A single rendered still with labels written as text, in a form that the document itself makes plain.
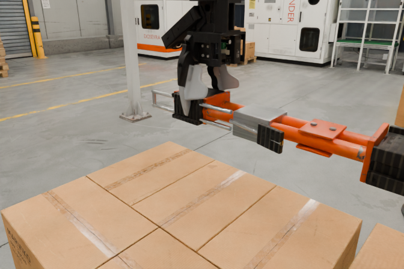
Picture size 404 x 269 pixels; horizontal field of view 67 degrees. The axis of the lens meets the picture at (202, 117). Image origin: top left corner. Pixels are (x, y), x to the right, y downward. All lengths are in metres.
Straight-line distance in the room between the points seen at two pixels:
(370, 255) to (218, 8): 0.52
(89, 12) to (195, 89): 10.84
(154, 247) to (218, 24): 0.92
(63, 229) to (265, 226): 0.81
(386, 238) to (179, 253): 0.71
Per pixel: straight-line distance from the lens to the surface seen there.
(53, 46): 10.61
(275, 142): 0.45
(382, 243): 0.73
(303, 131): 0.46
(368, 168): 0.44
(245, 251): 1.22
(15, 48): 10.28
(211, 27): 0.53
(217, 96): 0.57
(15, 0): 10.30
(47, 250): 1.34
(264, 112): 0.51
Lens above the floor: 1.38
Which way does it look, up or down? 20 degrees down
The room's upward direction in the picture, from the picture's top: straight up
